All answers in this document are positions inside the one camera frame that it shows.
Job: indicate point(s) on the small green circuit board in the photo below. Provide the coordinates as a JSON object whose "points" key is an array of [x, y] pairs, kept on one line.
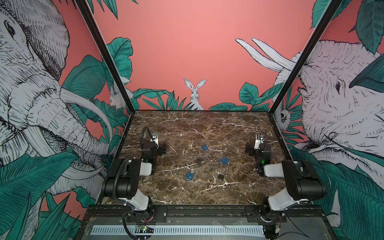
{"points": [[144, 230]]}

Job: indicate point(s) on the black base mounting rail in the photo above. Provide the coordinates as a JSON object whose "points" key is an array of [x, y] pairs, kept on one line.
{"points": [[164, 213]]}

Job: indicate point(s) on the blue padlock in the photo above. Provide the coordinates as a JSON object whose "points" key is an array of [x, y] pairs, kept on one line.
{"points": [[204, 146], [224, 160], [191, 175]]}

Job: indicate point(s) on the black corner post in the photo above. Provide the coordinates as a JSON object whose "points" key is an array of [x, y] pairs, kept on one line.
{"points": [[325, 19], [99, 40]]}

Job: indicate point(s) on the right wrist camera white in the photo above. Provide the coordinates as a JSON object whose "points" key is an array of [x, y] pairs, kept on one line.
{"points": [[259, 140]]}

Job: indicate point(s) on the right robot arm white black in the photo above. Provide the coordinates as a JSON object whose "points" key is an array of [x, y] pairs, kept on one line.
{"points": [[302, 183]]}

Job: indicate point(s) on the white slotted cable duct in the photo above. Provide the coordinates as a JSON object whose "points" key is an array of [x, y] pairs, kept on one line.
{"points": [[163, 230]]}

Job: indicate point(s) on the left black corner post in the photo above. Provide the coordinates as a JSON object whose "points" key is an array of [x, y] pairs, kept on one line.
{"points": [[99, 40]]}

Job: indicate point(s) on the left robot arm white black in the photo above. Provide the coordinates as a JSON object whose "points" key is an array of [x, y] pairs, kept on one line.
{"points": [[122, 181]]}

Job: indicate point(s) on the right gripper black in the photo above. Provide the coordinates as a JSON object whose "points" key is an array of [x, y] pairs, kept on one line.
{"points": [[250, 149]]}

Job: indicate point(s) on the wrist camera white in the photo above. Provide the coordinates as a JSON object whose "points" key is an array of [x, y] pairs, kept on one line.
{"points": [[155, 138], [259, 140]]}

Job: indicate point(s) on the dark grey padlock centre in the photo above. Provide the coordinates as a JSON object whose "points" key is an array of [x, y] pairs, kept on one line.
{"points": [[198, 160]]}

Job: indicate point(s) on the right black corner post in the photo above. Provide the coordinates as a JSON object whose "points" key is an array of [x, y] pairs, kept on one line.
{"points": [[325, 19]]}

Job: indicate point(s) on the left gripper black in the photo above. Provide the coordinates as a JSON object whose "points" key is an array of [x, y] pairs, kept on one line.
{"points": [[160, 150]]}

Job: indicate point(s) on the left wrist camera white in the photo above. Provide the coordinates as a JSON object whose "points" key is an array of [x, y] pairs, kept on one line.
{"points": [[155, 138]]}

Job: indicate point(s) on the small black padlock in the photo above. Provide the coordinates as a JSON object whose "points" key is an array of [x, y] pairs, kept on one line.
{"points": [[223, 176]]}

